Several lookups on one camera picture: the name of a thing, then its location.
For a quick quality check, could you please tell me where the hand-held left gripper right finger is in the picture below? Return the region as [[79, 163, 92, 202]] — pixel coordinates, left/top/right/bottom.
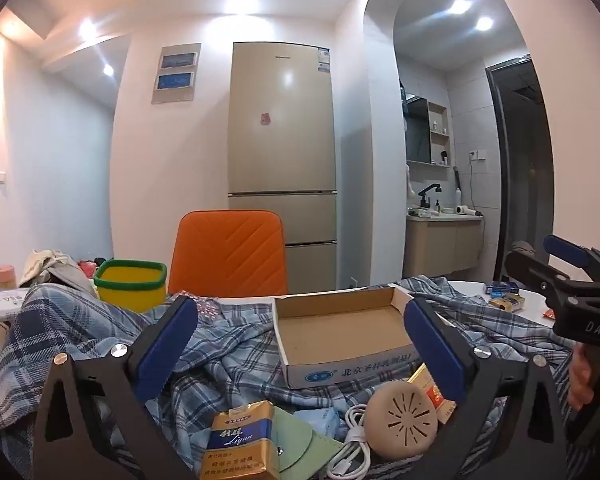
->
[[402, 296, 568, 480]]

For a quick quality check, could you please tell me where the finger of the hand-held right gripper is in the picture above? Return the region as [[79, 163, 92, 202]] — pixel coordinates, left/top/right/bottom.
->
[[505, 251, 571, 291], [542, 234, 600, 281]]

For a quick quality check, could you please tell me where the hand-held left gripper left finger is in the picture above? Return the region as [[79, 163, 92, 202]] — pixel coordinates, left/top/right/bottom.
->
[[32, 294, 201, 480]]

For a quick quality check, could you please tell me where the gold red cigarette pack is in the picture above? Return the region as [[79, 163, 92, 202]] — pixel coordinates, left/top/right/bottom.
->
[[407, 362, 461, 423]]

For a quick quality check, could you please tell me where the beige round vented device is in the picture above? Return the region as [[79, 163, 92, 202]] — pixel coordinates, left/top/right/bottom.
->
[[364, 381, 438, 460]]

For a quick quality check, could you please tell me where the cardboard box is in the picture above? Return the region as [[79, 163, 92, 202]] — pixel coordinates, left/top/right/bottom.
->
[[272, 282, 423, 390]]

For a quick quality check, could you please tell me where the gold blue cigarette pack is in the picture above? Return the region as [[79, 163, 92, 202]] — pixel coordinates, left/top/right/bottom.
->
[[200, 401, 281, 480]]

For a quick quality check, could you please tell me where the green snap pouch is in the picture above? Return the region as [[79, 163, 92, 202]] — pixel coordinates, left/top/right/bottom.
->
[[272, 406, 346, 476]]

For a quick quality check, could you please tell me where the person's right hand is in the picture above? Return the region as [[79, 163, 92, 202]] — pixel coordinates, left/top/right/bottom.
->
[[567, 342, 593, 408]]

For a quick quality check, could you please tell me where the pink patterned cloth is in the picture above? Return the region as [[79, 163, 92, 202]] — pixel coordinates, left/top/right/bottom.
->
[[172, 290, 221, 318]]

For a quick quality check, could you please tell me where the yellow bin green rim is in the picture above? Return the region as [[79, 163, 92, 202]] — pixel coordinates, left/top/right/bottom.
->
[[93, 259, 168, 313]]

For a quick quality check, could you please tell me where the blue plaid cloth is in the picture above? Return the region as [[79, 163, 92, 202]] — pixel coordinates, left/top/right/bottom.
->
[[0, 275, 581, 480]]

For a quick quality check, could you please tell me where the dark door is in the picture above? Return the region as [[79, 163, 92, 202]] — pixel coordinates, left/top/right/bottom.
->
[[485, 55, 556, 286]]

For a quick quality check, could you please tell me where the beige vanity cabinet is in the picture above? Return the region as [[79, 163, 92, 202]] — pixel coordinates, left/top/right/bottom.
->
[[405, 212, 483, 278]]

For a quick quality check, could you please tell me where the orange chair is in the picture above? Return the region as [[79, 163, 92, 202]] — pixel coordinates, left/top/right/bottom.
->
[[167, 210, 288, 297]]

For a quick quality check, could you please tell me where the light blue packet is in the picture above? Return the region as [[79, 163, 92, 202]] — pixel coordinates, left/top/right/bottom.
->
[[295, 406, 348, 433]]

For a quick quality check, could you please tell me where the pile of beige clothes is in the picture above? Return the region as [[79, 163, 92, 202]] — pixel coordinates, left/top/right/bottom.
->
[[20, 249, 98, 296]]

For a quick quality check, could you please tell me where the white printed packet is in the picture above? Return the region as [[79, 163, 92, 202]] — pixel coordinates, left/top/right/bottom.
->
[[0, 287, 31, 323]]

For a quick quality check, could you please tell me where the bathroom mirror cabinet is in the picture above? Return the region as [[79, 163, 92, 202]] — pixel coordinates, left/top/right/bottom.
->
[[402, 91, 431, 163]]

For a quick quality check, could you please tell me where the beige refrigerator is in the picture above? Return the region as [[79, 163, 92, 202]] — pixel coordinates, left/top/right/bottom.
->
[[227, 41, 338, 293]]

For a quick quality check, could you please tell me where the white cable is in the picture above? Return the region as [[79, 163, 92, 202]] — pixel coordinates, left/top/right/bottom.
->
[[325, 405, 373, 480]]

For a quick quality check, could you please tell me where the wall niche shelf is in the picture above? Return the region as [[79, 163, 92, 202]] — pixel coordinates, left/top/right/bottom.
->
[[426, 101, 452, 167]]

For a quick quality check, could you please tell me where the grey wall panel blue window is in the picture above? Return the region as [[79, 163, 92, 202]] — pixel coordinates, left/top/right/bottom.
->
[[151, 71, 197, 105], [157, 43, 202, 75]]

